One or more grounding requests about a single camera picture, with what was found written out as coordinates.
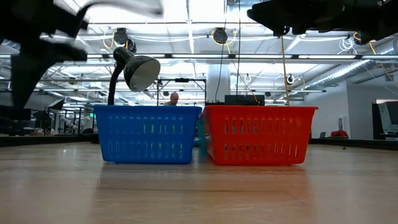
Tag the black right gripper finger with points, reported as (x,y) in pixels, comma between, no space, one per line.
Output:
(280,17)

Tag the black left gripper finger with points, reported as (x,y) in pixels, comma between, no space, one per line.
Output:
(34,65)
(37,17)

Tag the black perforated box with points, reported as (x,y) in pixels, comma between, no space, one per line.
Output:
(244,100)

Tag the red slotted plastic basket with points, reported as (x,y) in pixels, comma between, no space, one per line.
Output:
(258,110)

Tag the black gooseneck desk lamp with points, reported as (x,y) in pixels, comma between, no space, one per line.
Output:
(141,71)

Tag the black computer monitor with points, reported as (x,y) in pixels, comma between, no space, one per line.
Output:
(374,121)

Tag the red bag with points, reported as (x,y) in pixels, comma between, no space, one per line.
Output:
(339,134)

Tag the blue slotted plastic basket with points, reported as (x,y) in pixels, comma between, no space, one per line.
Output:
(146,109)

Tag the person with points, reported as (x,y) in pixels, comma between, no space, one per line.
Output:
(172,99)

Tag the teal plastic bin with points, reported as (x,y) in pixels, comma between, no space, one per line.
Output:
(201,137)

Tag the black rig frame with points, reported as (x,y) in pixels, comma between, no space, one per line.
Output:
(182,80)

